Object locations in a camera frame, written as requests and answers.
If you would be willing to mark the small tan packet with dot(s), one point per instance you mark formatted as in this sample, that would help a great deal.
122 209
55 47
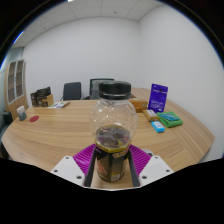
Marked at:
150 115

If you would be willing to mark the green folded cloth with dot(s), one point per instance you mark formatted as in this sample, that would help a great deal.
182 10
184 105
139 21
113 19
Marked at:
170 119

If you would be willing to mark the wooden cabinet with glass doors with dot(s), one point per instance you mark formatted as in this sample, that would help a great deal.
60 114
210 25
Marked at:
16 90

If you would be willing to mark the clear bottle with black cap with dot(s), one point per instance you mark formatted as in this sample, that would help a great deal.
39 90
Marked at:
113 146

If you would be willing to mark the black padded office chair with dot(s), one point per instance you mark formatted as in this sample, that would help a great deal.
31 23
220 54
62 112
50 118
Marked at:
72 91

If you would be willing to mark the small light blue packet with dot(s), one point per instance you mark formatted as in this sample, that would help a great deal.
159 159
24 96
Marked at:
158 126

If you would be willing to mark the wooden side desk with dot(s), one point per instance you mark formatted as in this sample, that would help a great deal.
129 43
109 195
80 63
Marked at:
141 93

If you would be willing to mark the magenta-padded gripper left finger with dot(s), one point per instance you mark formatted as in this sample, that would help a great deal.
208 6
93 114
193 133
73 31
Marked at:
71 168

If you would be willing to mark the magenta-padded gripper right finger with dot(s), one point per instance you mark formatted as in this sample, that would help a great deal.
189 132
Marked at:
151 168

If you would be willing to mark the small brown box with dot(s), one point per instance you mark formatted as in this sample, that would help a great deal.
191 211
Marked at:
46 101

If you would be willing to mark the purple upright box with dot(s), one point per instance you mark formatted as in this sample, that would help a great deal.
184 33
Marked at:
158 98

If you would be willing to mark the grey mesh office chair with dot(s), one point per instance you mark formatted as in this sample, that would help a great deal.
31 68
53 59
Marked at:
94 87

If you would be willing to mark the white printed sticker sheet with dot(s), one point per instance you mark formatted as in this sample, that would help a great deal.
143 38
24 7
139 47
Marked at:
58 105

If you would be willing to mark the flat round red coaster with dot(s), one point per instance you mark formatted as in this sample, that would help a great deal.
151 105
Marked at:
34 118

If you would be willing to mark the black leather sofa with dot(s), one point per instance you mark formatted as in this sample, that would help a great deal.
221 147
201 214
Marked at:
7 117

